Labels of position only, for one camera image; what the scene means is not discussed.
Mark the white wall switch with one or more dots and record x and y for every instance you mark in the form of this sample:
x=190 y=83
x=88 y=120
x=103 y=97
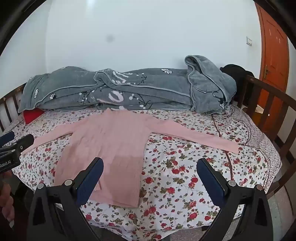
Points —
x=249 y=41

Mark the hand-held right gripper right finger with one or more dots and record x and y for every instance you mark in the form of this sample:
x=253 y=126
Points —
x=209 y=178

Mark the orange wooden door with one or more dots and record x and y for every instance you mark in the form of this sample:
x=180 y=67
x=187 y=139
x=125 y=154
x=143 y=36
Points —
x=272 y=46

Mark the floral bed sheet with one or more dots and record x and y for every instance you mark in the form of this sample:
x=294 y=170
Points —
x=180 y=176

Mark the red cloth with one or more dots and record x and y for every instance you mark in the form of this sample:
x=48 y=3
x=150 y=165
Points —
x=32 y=115

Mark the black garment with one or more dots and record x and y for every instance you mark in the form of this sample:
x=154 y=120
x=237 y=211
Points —
x=235 y=73

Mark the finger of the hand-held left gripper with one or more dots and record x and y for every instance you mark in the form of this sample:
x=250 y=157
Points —
x=20 y=143
x=6 y=138

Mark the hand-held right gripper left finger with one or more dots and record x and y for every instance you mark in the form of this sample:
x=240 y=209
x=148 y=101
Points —
x=91 y=178

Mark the pink knit sweater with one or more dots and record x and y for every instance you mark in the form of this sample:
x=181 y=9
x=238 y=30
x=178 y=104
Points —
x=111 y=143

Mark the person's left hand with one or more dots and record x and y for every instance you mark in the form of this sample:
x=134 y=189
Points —
x=5 y=201

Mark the grey printed blanket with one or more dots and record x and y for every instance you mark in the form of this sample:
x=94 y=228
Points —
x=143 y=90

